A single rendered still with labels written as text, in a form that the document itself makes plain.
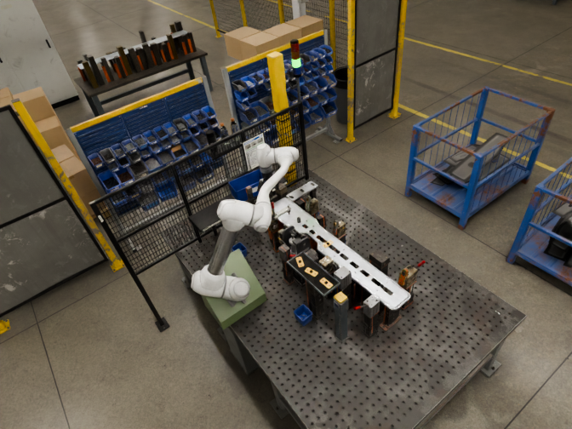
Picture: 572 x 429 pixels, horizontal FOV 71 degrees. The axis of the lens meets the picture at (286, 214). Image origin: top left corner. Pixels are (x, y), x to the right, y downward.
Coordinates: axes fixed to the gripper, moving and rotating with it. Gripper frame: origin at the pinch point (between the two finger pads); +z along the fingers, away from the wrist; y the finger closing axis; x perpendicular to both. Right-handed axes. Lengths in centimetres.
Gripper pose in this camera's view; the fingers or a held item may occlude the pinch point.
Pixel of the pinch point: (270, 191)
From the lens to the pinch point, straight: 302.5
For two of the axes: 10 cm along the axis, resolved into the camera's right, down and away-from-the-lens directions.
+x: -6.1, -4.8, 6.2
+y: 7.8, -4.8, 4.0
